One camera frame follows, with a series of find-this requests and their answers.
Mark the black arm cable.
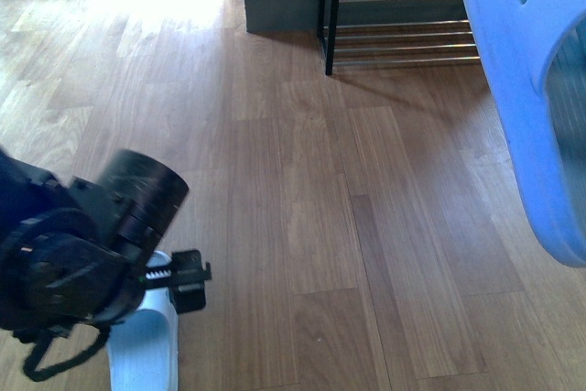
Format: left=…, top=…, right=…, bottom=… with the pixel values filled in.
left=20, top=326, right=114, bottom=383

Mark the black metal shoe rack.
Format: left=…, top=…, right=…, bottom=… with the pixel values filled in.
left=316, top=0, right=479, bottom=75

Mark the light blue rubber slipper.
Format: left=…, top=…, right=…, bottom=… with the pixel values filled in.
left=463, top=0, right=585, bottom=267

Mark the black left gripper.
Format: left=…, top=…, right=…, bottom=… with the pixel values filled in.
left=139, top=249, right=212, bottom=314

